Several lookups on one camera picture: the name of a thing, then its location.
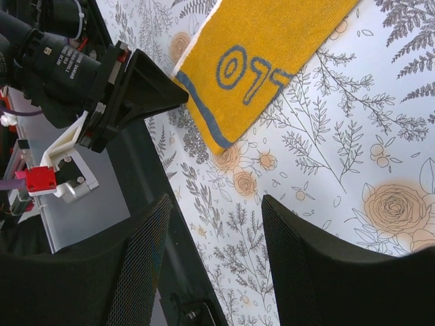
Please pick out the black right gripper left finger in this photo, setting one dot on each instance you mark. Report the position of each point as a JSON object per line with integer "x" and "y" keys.
{"x": 110, "y": 278}

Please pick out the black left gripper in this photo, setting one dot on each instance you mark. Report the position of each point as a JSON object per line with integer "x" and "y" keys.
{"x": 65, "y": 83}

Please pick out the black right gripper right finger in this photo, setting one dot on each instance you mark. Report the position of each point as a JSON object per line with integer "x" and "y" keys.
{"x": 320, "y": 279}

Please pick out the blue yellow cloth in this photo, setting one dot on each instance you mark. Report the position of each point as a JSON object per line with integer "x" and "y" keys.
{"x": 244, "y": 54}

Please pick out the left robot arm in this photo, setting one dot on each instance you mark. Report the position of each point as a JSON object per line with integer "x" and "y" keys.
{"x": 78, "y": 24}

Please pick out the floral patterned table mat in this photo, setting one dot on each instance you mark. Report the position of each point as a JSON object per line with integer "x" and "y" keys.
{"x": 348, "y": 145}

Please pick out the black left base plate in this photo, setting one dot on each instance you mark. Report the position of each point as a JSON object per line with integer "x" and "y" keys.
{"x": 161, "y": 279}

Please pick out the aluminium frame rail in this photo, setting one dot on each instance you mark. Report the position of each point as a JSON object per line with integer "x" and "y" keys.
{"x": 78, "y": 209}

